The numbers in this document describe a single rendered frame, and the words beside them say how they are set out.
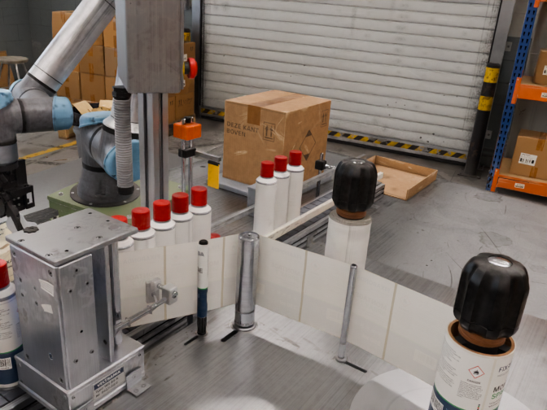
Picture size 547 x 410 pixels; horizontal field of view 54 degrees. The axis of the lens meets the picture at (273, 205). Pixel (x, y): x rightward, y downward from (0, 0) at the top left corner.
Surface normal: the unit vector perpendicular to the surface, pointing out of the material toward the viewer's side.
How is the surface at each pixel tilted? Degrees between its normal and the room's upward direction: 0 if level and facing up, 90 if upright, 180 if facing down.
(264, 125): 90
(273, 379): 0
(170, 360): 0
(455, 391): 90
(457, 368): 90
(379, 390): 0
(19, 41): 90
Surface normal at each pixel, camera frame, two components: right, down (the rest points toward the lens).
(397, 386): 0.07, -0.92
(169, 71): 0.35, 0.37
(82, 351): 0.82, 0.26
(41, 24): -0.42, 0.32
